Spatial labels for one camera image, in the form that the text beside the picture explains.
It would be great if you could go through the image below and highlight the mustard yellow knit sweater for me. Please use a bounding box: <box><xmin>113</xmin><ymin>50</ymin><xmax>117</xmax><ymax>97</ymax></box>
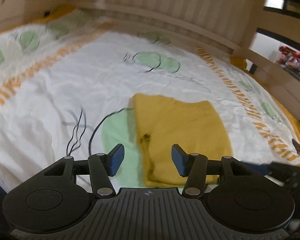
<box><xmin>132</xmin><ymin>93</ymin><xmax>233</xmax><ymax>187</ymax></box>

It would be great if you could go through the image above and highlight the red clothes pile in doorway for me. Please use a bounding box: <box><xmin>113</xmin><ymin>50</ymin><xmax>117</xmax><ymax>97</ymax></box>
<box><xmin>276</xmin><ymin>46</ymin><xmax>300</xmax><ymax>81</ymax></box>

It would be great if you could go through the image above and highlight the white leaf-print bed cover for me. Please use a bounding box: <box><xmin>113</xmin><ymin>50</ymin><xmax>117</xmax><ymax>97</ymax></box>
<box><xmin>0</xmin><ymin>10</ymin><xmax>300</xmax><ymax>191</ymax></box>

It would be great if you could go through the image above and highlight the beige striped wooden headboard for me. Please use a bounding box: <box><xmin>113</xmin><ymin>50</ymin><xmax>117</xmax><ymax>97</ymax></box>
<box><xmin>0</xmin><ymin>0</ymin><xmax>268</xmax><ymax>55</ymax></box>

